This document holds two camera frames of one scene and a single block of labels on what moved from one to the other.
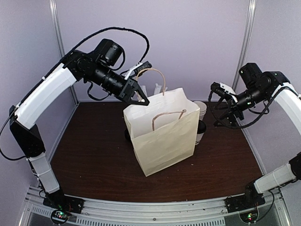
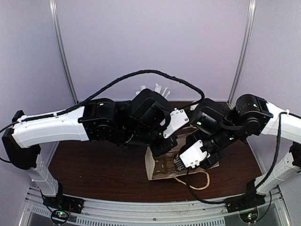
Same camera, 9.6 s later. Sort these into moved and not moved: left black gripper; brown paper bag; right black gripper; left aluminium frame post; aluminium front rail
Moved: left black gripper; brown paper bag; right black gripper
Not moved: aluminium front rail; left aluminium frame post
